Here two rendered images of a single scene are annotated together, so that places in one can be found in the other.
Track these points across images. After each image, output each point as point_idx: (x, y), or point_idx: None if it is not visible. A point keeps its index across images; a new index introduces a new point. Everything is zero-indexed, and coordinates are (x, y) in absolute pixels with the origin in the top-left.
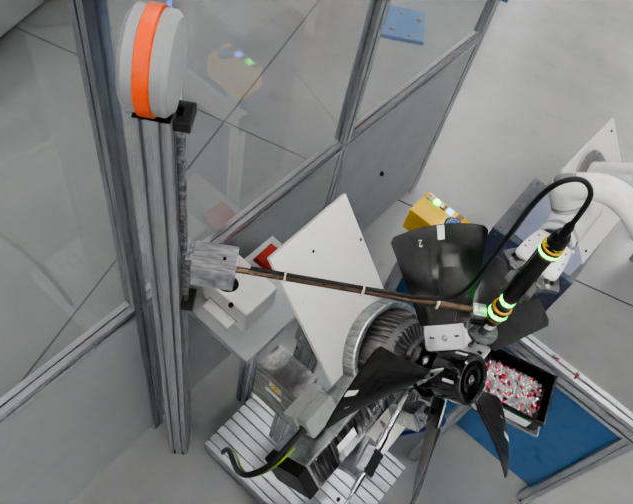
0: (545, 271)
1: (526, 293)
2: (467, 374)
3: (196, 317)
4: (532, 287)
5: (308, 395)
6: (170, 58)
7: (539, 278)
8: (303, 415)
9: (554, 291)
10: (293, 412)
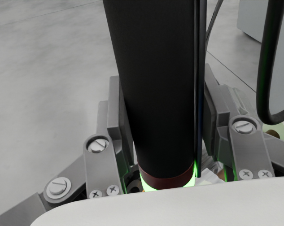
0: (105, 209)
1: (118, 79)
2: (140, 190)
3: None
4: (114, 107)
5: (247, 106)
6: None
7: (113, 171)
8: (230, 88)
9: (16, 208)
10: (239, 91)
